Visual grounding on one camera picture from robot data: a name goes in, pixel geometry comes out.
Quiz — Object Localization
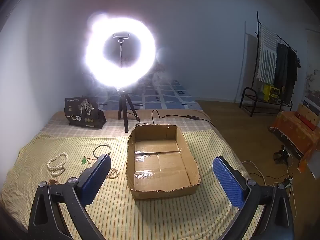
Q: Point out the phone holder clamp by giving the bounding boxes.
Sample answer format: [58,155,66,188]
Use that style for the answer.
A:
[112,32,132,68]

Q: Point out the white cable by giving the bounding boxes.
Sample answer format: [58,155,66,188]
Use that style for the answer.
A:
[241,160,298,220]

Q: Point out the green pendant with red cord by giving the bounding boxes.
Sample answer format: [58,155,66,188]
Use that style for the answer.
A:
[82,152,115,165]

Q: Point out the black cable with controller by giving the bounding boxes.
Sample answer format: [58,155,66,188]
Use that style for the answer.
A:
[136,109,215,128]

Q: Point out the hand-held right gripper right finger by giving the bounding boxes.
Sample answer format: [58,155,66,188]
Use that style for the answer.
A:
[212,156,295,240]

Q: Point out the black printed bag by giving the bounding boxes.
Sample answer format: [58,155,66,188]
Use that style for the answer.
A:
[64,97,107,130]

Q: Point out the black device on floor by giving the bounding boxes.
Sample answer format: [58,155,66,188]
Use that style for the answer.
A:
[274,145,289,164]

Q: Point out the white pearl necklace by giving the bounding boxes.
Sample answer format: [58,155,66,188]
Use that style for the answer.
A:
[47,152,68,177]

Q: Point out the yellow striped cloth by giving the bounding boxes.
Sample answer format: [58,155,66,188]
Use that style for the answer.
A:
[1,129,265,240]

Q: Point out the black tripod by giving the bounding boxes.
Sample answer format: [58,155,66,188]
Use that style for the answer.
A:
[115,87,140,133]

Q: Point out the white striped garment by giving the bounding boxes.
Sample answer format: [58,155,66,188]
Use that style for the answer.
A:
[257,24,278,82]

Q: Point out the beige checked bed sheet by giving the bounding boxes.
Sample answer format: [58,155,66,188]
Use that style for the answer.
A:
[40,109,213,137]

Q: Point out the cardboard box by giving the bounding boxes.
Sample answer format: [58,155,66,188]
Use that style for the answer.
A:
[126,124,202,200]

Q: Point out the wooden box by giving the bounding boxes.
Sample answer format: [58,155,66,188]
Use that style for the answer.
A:
[296,100,320,130]

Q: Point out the black garment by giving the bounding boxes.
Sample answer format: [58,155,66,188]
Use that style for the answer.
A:
[285,47,299,104]

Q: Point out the bright ring light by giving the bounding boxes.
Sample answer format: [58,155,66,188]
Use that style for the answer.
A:
[84,11,159,89]

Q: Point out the wall poster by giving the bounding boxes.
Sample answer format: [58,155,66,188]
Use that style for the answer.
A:
[304,29,320,105]

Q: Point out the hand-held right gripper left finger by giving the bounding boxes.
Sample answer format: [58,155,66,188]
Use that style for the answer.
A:
[27,154,112,240]

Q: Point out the dark green garment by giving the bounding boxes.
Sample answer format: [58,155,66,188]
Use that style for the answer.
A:
[274,42,288,88]

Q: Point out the orange cloth covered table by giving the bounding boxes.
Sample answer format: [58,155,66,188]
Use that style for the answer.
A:
[269,111,320,164]

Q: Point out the black clothes rack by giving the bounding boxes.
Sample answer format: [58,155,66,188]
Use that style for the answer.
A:
[239,11,300,117]

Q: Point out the dark thin bangle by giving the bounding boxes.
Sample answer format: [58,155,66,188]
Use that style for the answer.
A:
[93,144,112,159]

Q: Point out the yellow crate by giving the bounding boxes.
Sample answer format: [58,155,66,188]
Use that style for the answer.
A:
[262,84,280,102]

